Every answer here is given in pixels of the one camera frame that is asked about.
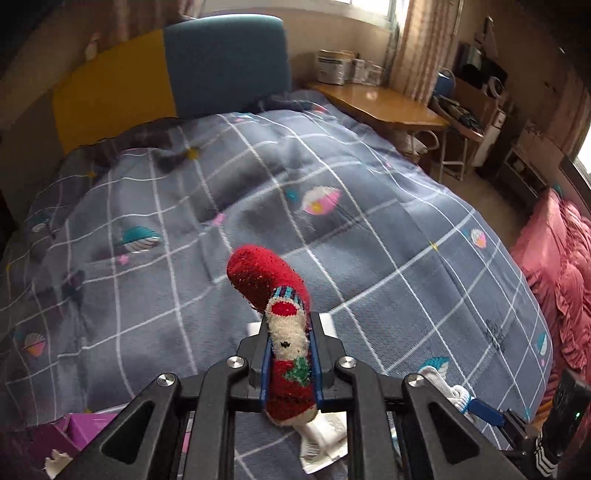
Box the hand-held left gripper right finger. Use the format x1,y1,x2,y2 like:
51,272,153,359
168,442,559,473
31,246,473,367
307,311,527,480

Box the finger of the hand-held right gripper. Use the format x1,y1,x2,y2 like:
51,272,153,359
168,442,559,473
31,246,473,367
468,398,543,450

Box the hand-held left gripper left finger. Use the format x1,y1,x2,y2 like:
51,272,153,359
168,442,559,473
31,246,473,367
51,311,278,480

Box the printed white packet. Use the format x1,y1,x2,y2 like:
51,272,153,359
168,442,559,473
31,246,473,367
247,314,350,474

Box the red christmas sock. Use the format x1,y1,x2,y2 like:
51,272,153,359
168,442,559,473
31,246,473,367
226,246,319,425

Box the person's right forearm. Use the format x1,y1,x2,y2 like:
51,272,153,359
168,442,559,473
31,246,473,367
533,434,561,478

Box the pink ruffled quilt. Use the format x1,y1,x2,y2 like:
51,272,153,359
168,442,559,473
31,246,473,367
510,187,591,370

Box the purple cardboard box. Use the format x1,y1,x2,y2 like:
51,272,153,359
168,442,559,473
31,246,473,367
0,412,125,480

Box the white cabinet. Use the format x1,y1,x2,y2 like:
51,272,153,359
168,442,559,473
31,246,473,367
473,108,506,169

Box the wooden desk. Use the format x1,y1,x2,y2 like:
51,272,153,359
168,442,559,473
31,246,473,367
305,82,451,132

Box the chair with blue bag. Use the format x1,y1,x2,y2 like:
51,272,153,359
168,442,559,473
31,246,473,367
431,95,485,183

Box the white can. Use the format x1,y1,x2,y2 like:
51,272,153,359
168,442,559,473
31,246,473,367
316,50,347,85

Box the grey yellow blue headboard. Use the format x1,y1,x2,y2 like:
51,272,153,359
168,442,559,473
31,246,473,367
0,14,291,153

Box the striped pink curtain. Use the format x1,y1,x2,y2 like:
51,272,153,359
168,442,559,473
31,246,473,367
385,0,462,104

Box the patterned beige curtain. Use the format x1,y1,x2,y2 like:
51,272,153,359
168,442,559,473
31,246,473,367
83,0,208,42

